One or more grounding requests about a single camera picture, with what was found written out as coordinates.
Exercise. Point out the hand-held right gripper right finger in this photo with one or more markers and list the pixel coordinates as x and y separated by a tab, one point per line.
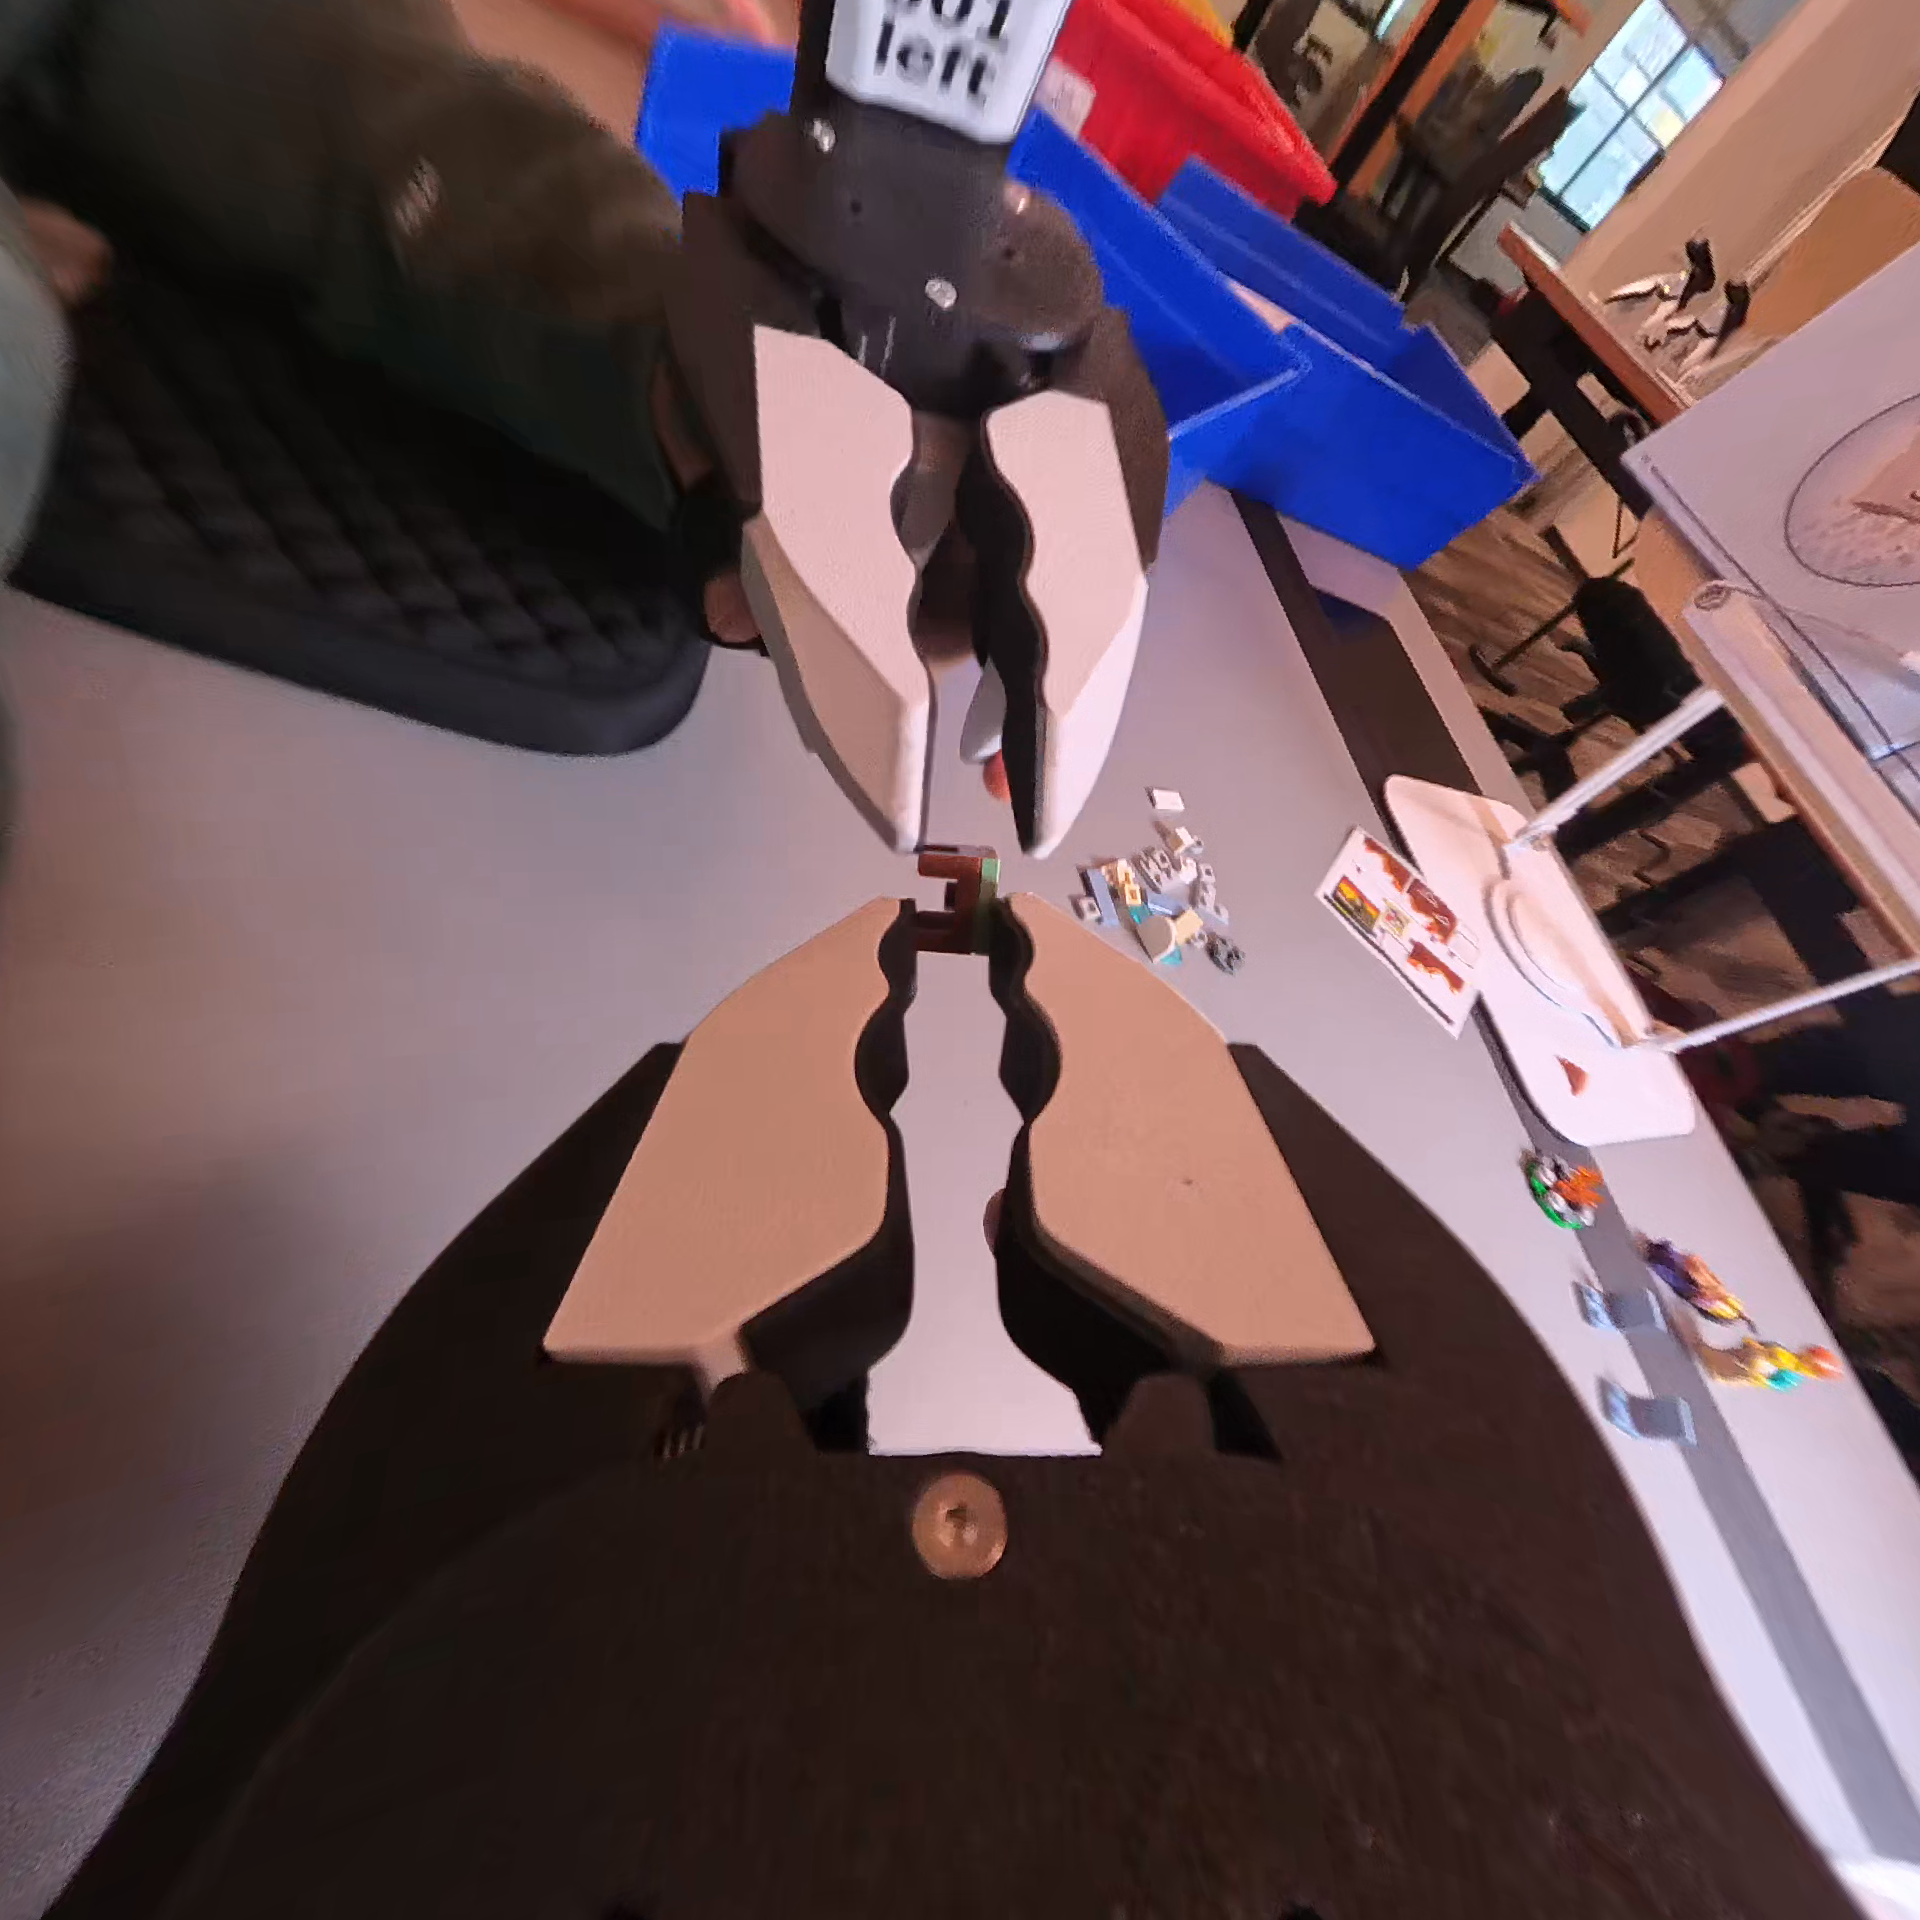
1184	1201

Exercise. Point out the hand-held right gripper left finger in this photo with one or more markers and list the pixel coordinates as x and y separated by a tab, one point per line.
733	1184

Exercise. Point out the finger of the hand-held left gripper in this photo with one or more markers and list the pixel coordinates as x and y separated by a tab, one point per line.
832	569
1088	599

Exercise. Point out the green toy tile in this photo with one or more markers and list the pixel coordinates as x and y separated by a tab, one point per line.
987	902

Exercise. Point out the brown toy brick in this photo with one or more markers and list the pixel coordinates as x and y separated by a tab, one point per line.
944	931

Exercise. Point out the grey desk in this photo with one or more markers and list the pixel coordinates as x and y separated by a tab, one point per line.
299	974

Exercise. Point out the person's left hand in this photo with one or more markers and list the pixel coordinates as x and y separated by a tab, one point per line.
728	615

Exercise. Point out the pile of small toy bricks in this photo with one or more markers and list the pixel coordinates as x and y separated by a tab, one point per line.
1162	902

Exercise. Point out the red storage bin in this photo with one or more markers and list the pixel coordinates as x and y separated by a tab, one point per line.
1184	89

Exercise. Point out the sticker sheet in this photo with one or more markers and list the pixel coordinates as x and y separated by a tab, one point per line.
1402	931

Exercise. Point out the toy campfire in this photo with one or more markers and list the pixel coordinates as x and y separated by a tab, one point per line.
1563	1189

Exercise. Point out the small brown toy piece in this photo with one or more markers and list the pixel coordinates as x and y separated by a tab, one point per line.
1572	1080

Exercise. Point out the white book stand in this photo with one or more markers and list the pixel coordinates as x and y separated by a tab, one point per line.
1560	974

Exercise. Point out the grey toy chair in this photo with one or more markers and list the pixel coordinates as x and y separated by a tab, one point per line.
1621	1309
1647	1415

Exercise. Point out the black wrist rest pad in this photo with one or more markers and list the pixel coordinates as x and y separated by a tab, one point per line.
375	599

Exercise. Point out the purple toy piece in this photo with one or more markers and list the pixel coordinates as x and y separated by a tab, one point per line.
1691	1280

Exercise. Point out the wooden table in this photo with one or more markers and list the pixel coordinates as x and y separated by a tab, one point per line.
1589	330

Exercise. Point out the toy minifigure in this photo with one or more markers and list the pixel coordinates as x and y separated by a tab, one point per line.
1763	1362

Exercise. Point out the open instruction booklet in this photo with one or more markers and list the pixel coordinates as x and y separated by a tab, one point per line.
1724	494

